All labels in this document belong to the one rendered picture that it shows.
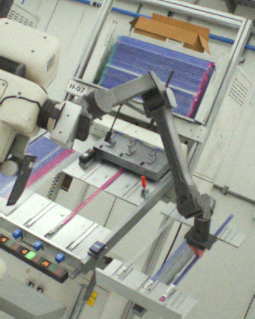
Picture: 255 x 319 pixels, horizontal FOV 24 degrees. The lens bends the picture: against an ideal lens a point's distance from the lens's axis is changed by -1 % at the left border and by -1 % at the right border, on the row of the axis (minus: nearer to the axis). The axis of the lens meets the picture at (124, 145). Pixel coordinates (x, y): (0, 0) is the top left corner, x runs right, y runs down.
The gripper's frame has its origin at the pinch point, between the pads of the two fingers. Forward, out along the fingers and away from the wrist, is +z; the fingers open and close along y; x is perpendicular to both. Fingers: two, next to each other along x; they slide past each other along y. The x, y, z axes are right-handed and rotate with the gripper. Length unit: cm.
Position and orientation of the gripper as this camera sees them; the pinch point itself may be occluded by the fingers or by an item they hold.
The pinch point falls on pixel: (199, 254)
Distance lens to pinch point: 219.1
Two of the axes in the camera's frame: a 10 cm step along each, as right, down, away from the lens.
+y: -8.2, -3.4, 4.7
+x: -5.8, 5.0, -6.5
